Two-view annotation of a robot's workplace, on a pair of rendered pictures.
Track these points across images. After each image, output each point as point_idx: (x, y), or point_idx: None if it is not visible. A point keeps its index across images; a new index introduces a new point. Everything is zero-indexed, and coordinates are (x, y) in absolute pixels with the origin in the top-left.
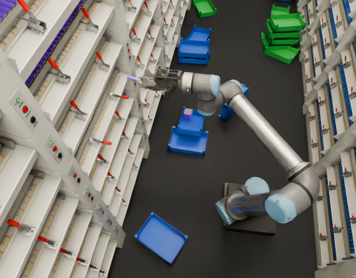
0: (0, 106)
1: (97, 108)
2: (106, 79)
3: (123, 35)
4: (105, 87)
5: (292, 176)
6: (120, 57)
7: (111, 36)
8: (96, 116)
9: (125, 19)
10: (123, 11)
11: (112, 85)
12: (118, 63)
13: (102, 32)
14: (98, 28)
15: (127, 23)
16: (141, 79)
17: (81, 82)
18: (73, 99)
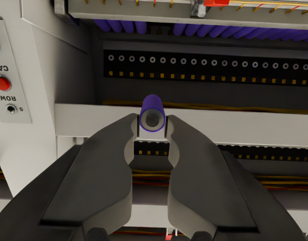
0: None
1: (272, 27)
2: (222, 142)
3: (39, 153)
4: (234, 113)
5: None
6: (52, 71)
7: (73, 143)
8: (306, 27)
9: (11, 175)
10: (15, 192)
11: (140, 1)
12: (54, 36)
13: (150, 211)
14: (167, 229)
15: None
16: (139, 117)
17: (248, 145)
18: (297, 147)
